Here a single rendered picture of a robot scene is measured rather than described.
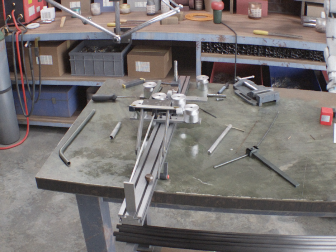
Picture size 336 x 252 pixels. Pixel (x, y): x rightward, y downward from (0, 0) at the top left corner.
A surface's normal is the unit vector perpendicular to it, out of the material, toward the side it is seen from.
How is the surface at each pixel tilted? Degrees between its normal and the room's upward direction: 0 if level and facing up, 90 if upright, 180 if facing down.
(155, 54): 2
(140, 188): 0
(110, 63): 90
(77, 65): 90
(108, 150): 0
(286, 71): 90
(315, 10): 91
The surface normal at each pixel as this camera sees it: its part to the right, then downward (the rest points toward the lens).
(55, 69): -0.25, 0.47
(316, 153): -0.01, -0.88
